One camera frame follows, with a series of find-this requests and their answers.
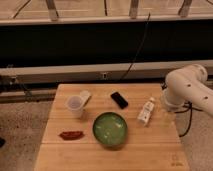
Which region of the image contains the red chili pepper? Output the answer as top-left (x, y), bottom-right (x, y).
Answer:
top-left (59, 131), bottom-right (84, 140)

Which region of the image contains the white tube bottle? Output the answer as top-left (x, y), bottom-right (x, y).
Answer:
top-left (137, 97), bottom-right (155, 125)

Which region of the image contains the green ceramic bowl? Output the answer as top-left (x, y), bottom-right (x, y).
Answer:
top-left (92, 112), bottom-right (128, 147)

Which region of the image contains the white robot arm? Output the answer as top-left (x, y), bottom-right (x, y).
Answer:
top-left (161, 64), bottom-right (213, 117)

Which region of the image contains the black hanging cable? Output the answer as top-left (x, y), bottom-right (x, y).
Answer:
top-left (119, 12), bottom-right (152, 82)

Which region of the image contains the black floor cable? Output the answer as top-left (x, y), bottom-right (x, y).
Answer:
top-left (173, 101), bottom-right (204, 138)

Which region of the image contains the small beige card block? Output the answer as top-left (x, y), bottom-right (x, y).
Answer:
top-left (80, 90), bottom-right (91, 105)

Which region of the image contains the black smartphone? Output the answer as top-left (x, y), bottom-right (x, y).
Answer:
top-left (111, 92), bottom-right (128, 109)

